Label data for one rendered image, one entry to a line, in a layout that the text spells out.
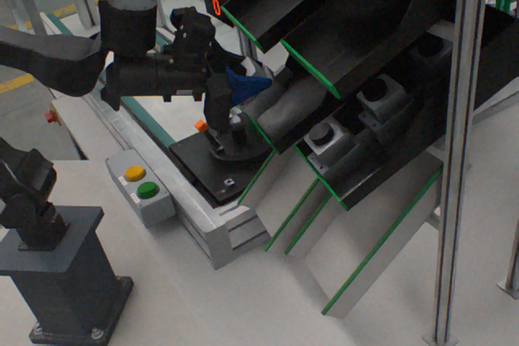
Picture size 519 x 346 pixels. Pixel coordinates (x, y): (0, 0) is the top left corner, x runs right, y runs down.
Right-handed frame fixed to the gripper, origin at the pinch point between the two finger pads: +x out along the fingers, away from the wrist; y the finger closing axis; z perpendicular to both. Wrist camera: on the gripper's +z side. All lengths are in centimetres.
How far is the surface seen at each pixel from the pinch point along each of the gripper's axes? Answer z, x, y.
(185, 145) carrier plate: -35.8, -0.3, 31.8
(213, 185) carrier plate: -34.0, 2.6, 15.8
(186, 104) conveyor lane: -42, 5, 57
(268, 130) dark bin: -8.8, 4.8, -1.3
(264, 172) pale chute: -21.7, 7.9, 4.4
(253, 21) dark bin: 7.0, 0.9, 1.8
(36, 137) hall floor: -163, -47, 214
